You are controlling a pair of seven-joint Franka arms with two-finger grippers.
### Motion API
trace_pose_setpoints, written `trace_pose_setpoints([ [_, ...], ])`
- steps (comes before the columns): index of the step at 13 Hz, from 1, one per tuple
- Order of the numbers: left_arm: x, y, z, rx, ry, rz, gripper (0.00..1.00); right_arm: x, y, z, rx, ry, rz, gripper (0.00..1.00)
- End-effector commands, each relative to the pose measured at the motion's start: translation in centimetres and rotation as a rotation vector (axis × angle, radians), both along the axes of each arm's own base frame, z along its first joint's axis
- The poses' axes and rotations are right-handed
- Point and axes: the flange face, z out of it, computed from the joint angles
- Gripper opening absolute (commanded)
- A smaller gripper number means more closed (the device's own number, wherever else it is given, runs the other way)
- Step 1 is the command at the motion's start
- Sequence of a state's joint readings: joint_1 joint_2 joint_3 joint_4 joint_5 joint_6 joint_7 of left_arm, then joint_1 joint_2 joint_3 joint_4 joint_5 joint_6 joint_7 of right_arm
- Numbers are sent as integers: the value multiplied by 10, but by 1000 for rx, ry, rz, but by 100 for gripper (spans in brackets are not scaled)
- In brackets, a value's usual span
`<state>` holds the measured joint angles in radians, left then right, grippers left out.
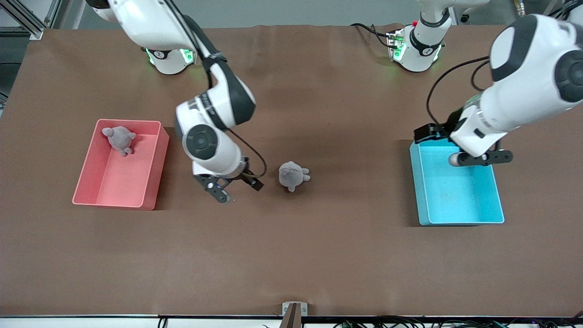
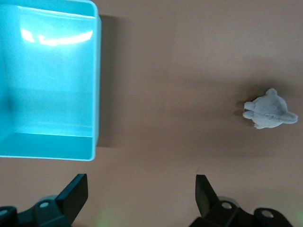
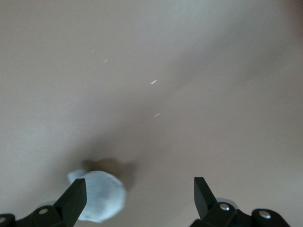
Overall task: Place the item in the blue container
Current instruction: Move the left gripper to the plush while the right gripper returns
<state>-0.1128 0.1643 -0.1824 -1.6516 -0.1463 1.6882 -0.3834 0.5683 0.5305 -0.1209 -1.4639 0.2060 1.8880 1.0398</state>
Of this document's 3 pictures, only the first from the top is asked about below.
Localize brown camera post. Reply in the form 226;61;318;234
279;303;302;328

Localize aluminium frame profile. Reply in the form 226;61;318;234
540;0;570;16
0;0;63;41

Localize brown table mat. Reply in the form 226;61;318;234
0;24;583;317

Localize grey plush toy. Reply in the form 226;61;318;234
102;126;137;157
278;161;312;193

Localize pink plastic box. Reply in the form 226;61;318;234
72;119;170;211

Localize black arm base cable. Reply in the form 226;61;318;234
350;23;393;49

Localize metal mounting bracket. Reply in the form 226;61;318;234
282;302;308;317

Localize blue plastic box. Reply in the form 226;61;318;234
409;139;505;226

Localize white table edge rail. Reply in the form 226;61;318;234
0;315;583;328

